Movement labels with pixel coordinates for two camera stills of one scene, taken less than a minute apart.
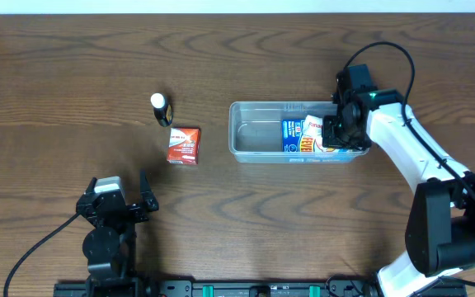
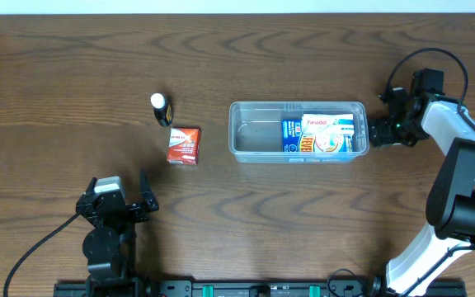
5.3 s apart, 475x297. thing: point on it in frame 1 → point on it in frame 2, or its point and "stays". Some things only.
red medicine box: [183, 146] stays
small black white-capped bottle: [163, 112] stays
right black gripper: [334, 134] → [377, 132]
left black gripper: [119, 208] stays
